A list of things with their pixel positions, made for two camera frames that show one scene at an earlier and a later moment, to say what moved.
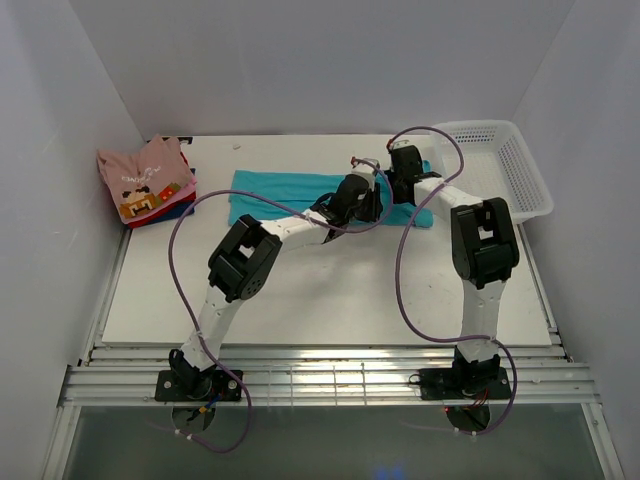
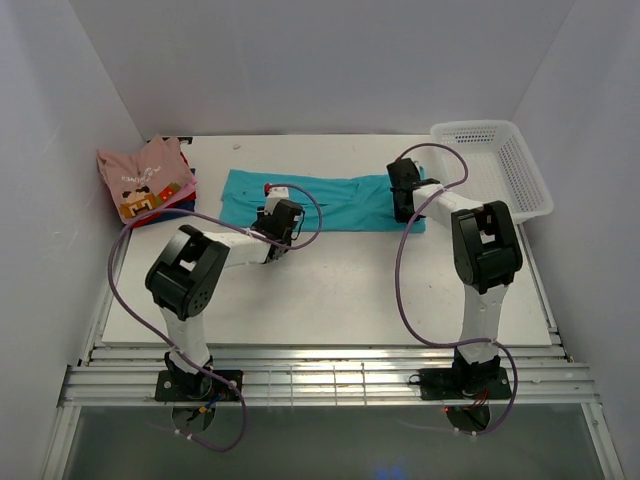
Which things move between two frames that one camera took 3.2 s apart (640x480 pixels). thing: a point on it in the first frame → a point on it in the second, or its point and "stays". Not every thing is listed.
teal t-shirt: x=257 y=194 stays
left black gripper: x=375 y=205 → x=261 y=217
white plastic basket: x=496 y=165 stays
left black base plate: x=211 y=385 stays
